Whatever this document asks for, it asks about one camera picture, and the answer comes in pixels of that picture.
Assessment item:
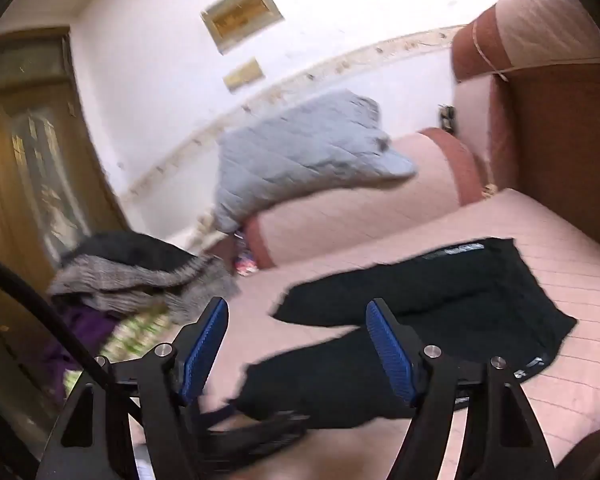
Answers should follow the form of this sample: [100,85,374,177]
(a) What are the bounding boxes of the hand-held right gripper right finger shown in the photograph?
[365,298,557,480]

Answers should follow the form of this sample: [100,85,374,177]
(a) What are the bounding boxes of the wooden cabinet with glass door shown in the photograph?
[0,27,131,311]

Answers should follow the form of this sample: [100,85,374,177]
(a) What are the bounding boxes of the grey quilted blanket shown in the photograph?
[214,89,418,233]

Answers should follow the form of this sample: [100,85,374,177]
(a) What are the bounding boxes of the small wall plaque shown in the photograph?
[223,58,264,93]

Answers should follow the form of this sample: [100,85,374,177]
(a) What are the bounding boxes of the large framed wall plaque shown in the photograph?
[201,0,286,56]

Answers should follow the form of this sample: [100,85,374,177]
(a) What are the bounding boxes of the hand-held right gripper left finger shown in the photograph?
[35,296,231,480]

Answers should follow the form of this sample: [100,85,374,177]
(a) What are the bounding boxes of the colourful packet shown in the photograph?
[232,232,261,277]

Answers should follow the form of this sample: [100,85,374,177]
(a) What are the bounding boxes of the black cable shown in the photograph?
[0,250,112,391]

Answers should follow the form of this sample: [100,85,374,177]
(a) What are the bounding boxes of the black pants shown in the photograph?
[227,237,578,423]

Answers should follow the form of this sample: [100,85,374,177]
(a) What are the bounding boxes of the green patterned cloth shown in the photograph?
[65,307,183,388]

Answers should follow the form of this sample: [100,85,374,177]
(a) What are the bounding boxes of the pink and red-brown sofa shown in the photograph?
[220,0,600,480]

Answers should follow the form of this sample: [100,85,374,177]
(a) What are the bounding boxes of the purple cloth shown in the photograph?
[42,304,122,397]

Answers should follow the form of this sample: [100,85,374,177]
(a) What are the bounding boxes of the grey knit sweater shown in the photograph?
[47,252,241,325]

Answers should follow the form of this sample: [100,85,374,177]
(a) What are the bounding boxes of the black garment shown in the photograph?
[60,231,201,272]

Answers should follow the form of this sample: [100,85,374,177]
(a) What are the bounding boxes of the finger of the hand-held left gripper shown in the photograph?
[200,402,313,468]

